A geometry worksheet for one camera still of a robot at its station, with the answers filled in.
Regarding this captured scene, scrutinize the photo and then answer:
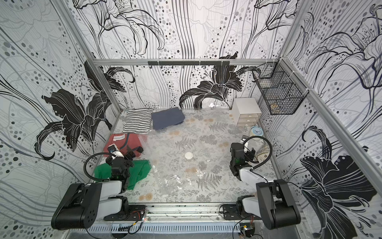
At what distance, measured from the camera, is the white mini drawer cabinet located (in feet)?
3.32

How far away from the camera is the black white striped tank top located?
3.52 feet

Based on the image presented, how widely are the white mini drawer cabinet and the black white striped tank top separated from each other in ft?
2.15
